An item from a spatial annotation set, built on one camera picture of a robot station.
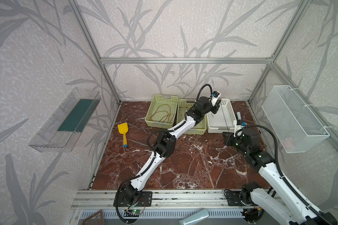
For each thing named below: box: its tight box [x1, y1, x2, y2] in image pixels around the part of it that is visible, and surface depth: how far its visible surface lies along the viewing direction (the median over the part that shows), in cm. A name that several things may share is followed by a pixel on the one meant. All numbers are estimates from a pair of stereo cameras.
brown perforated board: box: [82, 209, 105, 225], surface depth 70 cm
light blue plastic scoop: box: [236, 111, 242, 126], surface depth 110 cm
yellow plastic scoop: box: [117, 122, 129, 148], surface depth 104 cm
